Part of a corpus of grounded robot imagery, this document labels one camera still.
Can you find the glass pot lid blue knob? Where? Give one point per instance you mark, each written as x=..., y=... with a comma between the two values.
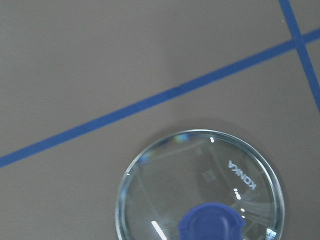
x=199, y=184

